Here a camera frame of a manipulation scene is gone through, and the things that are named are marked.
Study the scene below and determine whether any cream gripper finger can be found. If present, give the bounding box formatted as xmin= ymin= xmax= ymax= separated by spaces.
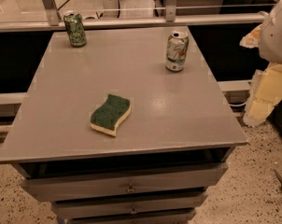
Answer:
xmin=239 ymin=25 xmax=261 ymax=49
xmin=243 ymin=63 xmax=282 ymax=127

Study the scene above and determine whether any dark green soda can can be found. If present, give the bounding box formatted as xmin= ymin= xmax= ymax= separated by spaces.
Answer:
xmin=63 ymin=11 xmax=87 ymax=47

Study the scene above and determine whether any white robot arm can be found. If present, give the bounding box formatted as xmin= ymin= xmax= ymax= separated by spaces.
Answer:
xmin=240 ymin=0 xmax=282 ymax=127

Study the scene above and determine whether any white green soda can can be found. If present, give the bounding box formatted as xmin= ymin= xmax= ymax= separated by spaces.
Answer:
xmin=165 ymin=30 xmax=190 ymax=72

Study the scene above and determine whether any grey drawer cabinet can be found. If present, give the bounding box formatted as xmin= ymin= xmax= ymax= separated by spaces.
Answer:
xmin=0 ymin=28 xmax=246 ymax=224

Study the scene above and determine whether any top grey drawer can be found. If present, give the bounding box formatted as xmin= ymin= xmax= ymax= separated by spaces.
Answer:
xmin=21 ymin=162 xmax=228 ymax=202

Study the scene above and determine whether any grey drawer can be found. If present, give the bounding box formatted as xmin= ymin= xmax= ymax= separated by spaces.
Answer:
xmin=21 ymin=162 xmax=228 ymax=202
xmin=69 ymin=209 xmax=196 ymax=224
xmin=52 ymin=190 xmax=207 ymax=219

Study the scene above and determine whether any middle grey drawer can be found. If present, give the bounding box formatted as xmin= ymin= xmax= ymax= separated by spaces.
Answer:
xmin=52 ymin=190 xmax=207 ymax=219

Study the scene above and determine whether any bottom grey drawer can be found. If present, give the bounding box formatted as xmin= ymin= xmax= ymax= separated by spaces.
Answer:
xmin=69 ymin=209 xmax=196 ymax=224

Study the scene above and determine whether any green yellow sponge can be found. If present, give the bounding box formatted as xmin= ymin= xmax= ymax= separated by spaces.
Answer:
xmin=91 ymin=94 xmax=132 ymax=136

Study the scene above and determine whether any metal guard rail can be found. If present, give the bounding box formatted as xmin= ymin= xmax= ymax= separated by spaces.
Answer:
xmin=0 ymin=0 xmax=279 ymax=32

